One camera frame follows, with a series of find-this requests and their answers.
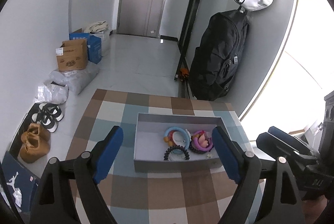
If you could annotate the black backpack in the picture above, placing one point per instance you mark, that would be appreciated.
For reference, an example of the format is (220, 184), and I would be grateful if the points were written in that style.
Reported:
(219, 54)

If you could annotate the black metal rack frame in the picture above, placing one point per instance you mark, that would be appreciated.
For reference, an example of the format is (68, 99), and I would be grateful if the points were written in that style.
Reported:
(183, 45)

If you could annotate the tan suede shoes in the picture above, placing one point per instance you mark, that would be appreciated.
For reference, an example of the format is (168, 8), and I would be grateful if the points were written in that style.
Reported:
(35, 143)

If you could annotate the pink pig toy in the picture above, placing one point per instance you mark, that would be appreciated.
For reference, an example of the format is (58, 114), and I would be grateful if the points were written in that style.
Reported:
(202, 141)

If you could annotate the black white sandals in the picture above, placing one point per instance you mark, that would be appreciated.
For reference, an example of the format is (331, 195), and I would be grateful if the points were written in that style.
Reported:
(48, 115)

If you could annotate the right hand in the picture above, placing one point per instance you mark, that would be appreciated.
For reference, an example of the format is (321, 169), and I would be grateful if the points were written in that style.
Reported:
(319, 210)

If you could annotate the white bag with cloth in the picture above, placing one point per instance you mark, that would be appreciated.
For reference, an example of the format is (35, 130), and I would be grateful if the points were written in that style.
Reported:
(100, 29)

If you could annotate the grey plastic parcel bag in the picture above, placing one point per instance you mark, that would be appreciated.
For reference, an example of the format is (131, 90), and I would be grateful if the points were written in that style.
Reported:
(76, 80)

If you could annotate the dark blue shoe box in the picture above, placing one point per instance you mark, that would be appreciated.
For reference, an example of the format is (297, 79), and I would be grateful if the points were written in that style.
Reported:
(21, 182)

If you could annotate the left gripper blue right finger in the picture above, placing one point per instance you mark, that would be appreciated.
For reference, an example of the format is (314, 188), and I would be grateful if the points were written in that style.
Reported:
(228, 154)

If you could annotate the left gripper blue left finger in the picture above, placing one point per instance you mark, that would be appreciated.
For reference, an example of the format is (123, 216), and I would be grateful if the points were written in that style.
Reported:
(105, 152)

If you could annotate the blue cardboard box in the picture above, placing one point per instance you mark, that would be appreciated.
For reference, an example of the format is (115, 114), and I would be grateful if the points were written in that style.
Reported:
(94, 48)

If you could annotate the grey shallow cardboard box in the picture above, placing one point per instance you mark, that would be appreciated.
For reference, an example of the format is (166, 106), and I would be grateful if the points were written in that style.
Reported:
(177, 142)

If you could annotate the brown cardboard box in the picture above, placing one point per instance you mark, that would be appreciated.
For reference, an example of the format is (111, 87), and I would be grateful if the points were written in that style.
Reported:
(72, 55)

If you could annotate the white crumpled plastic bag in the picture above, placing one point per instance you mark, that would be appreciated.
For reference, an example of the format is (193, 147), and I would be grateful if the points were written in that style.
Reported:
(51, 93)

